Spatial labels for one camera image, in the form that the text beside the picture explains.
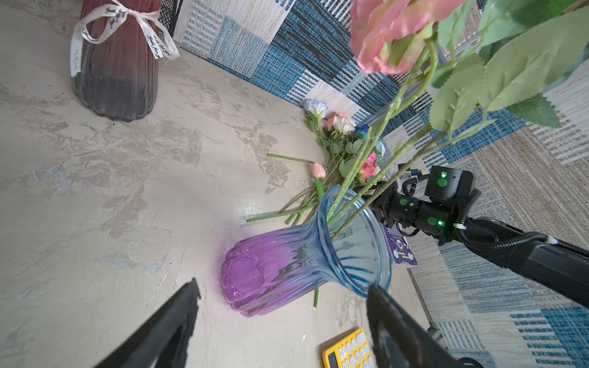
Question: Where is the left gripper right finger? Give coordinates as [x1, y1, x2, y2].
[367, 284, 463, 368]

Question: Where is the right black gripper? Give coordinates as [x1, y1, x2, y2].
[371, 166, 476, 244]

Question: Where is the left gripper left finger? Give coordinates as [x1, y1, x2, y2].
[97, 279, 200, 367]

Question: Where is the purple blue glass vase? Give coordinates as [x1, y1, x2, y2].
[220, 186, 392, 317]

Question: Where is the dark red glass vase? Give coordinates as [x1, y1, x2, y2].
[70, 1, 179, 122]

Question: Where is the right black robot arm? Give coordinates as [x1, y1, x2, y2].
[371, 166, 588, 307]

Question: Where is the pile of artificial flowers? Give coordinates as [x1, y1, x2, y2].
[245, 98, 387, 310]

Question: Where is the yellow calculator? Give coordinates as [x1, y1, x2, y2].
[322, 328, 377, 368]

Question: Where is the purple packet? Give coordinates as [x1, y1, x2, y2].
[383, 222, 417, 268]

